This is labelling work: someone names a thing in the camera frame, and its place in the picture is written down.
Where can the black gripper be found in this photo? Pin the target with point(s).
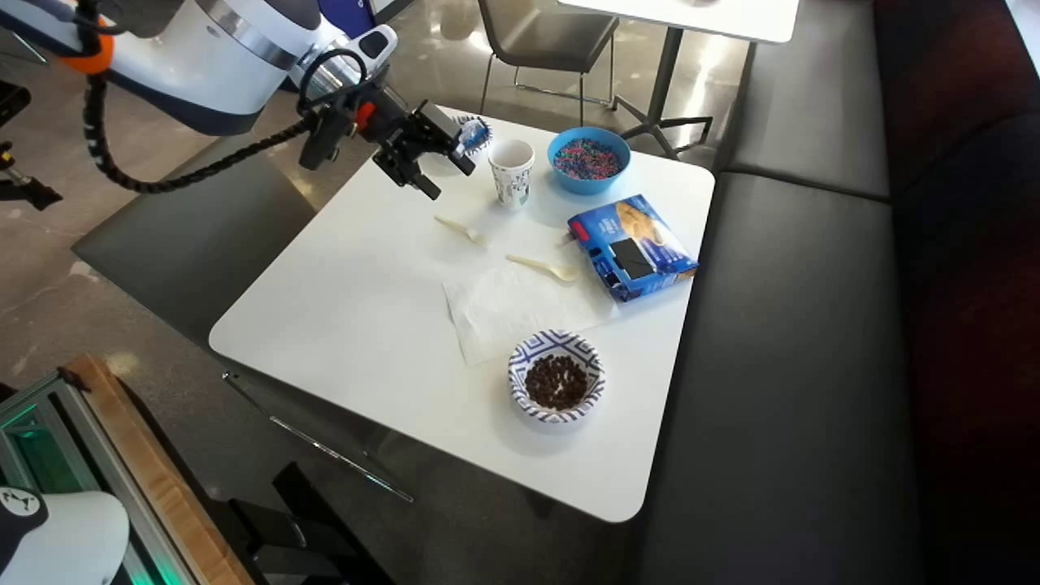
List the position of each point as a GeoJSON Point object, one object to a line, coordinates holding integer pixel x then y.
{"type": "Point", "coordinates": [407, 136]}

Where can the white plastic spoon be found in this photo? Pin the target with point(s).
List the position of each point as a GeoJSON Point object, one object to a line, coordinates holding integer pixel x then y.
{"type": "Point", "coordinates": [545, 267]}

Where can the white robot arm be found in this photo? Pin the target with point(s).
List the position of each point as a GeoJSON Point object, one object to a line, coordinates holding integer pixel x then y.
{"type": "Point", "coordinates": [218, 63]}

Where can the white paper cup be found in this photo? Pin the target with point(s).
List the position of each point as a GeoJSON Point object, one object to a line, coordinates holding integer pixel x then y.
{"type": "Point", "coordinates": [512, 167]}

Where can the white paper napkin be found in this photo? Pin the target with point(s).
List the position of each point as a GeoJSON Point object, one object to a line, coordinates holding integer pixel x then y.
{"type": "Point", "coordinates": [499, 309]}

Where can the blue bowl of candies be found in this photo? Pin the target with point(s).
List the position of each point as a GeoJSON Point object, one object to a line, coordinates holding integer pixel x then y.
{"type": "Point", "coordinates": [587, 159]}

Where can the grey background chair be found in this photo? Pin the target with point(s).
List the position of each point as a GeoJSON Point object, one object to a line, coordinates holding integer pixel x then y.
{"type": "Point", "coordinates": [549, 35]}

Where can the blue snack box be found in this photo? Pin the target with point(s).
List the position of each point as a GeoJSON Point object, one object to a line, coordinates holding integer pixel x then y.
{"type": "Point", "coordinates": [632, 248]}

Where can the blue patterned paper bowl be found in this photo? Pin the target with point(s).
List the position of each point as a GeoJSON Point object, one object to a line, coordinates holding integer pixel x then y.
{"type": "Point", "coordinates": [555, 378]}

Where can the metal rod on floor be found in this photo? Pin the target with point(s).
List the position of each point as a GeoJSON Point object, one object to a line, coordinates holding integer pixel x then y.
{"type": "Point", "coordinates": [360, 464]}

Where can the black bench sofa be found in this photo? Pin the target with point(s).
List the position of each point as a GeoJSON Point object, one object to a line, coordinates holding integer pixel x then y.
{"type": "Point", "coordinates": [860, 378]}

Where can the white cap with logo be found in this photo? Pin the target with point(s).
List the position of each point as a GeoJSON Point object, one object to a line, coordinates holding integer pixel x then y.
{"type": "Point", "coordinates": [60, 537]}

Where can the wooden frame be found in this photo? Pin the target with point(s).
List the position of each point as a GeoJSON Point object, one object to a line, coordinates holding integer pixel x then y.
{"type": "Point", "coordinates": [159, 475]}

